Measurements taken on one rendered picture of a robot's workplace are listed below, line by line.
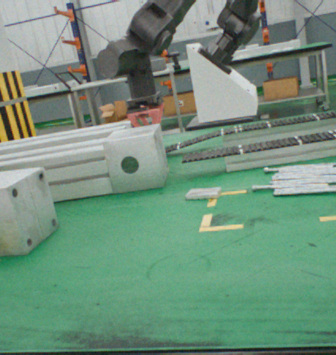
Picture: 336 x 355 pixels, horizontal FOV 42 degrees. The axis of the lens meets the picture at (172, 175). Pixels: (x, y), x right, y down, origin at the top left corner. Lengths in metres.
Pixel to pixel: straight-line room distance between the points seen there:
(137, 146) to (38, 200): 0.20
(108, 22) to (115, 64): 7.99
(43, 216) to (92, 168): 0.16
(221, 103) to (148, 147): 0.61
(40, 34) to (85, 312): 9.07
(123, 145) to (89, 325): 0.39
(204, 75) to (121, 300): 0.96
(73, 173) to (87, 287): 0.34
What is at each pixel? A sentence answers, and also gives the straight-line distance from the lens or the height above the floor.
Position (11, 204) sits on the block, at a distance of 0.59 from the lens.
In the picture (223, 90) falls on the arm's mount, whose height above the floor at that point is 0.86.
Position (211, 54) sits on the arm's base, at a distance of 1.34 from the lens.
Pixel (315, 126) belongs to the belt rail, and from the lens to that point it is 0.98.
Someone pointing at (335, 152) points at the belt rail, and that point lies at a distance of 0.79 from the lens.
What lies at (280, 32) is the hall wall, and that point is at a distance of 8.38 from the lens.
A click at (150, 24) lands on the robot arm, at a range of 0.91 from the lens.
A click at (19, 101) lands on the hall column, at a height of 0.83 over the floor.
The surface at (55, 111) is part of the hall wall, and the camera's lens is 9.45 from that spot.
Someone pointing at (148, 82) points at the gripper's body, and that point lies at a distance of 0.94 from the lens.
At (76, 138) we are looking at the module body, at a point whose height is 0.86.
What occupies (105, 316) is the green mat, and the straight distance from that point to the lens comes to 0.42.
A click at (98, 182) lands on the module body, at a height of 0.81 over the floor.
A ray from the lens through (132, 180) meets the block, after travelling 0.76.
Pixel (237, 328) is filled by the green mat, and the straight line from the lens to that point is 0.37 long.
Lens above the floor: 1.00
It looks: 15 degrees down
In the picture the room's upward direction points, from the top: 11 degrees counter-clockwise
